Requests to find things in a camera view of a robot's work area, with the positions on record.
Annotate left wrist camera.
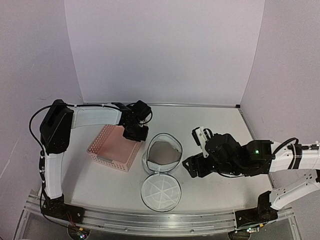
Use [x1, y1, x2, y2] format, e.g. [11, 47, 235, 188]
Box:
[138, 121, 148, 128]

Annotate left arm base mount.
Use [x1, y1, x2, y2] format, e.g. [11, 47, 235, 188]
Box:
[41, 194, 85, 224]

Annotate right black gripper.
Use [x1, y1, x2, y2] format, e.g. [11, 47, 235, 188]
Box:
[183, 152, 242, 179]

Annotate pink perforated plastic basket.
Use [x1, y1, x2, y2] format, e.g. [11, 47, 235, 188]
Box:
[87, 125, 142, 172]

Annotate aluminium front rail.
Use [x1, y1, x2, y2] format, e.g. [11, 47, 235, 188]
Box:
[25, 196, 293, 237]

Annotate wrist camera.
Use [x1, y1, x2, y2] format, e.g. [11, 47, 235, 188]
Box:
[191, 126, 214, 158]
[138, 121, 148, 128]

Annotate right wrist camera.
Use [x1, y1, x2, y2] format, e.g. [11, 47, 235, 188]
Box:
[191, 126, 214, 158]

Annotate white mesh laundry bag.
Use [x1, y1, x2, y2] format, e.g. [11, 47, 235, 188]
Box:
[140, 132, 183, 213]

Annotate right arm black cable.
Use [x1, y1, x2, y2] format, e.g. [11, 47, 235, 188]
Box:
[271, 137, 301, 161]

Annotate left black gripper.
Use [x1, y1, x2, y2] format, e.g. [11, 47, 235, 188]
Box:
[123, 122, 150, 143]

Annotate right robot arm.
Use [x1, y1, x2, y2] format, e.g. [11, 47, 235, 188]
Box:
[182, 133, 320, 222]

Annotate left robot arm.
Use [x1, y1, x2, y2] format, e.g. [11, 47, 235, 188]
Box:
[39, 99, 153, 219]

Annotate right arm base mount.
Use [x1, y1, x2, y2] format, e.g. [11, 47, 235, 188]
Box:
[235, 191, 278, 229]

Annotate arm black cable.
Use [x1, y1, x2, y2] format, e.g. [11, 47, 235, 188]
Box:
[271, 137, 301, 161]
[28, 103, 121, 201]

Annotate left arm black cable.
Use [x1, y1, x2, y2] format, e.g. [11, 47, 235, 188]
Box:
[28, 103, 121, 201]

